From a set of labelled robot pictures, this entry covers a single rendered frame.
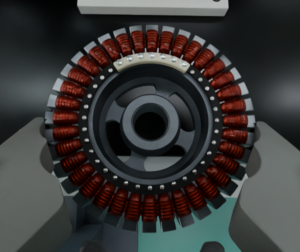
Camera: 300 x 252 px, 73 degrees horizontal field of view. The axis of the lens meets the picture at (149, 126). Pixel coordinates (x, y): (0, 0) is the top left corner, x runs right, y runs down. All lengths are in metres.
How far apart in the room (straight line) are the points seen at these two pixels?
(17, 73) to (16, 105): 0.03
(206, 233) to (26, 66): 0.95
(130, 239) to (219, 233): 0.40
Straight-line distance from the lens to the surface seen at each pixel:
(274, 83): 0.24
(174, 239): 1.03
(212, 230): 1.05
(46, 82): 0.23
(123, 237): 1.01
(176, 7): 0.23
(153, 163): 0.21
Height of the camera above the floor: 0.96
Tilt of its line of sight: 81 degrees down
